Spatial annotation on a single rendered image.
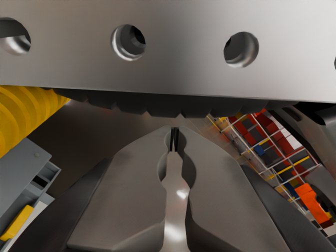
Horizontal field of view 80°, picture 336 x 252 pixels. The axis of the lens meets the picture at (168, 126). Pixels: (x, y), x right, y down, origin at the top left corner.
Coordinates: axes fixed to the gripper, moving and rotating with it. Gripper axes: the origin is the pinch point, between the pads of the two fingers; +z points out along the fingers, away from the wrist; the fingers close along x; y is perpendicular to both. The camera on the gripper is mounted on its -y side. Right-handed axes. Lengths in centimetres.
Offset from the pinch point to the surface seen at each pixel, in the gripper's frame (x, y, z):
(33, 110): -12.6, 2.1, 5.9
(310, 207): 235, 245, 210
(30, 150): -33, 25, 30
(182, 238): 12, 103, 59
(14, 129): -12.8, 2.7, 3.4
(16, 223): -30.7, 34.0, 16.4
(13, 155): -34.7, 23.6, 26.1
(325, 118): 20.3, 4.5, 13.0
